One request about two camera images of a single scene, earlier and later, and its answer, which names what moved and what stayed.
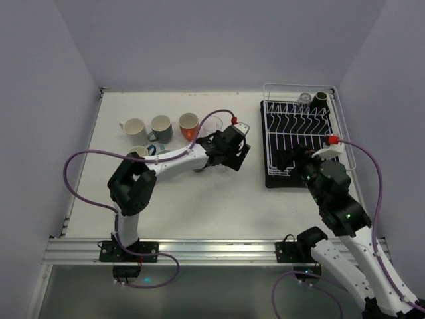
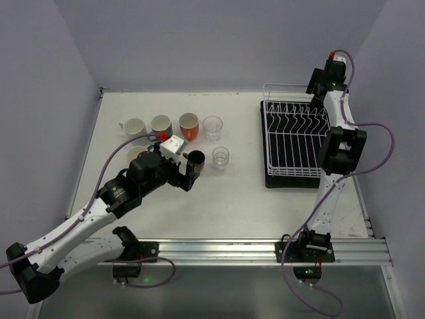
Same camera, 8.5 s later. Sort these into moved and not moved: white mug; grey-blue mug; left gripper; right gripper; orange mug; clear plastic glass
Moved: left gripper; right gripper
Not moved: clear plastic glass; orange mug; white mug; grey-blue mug
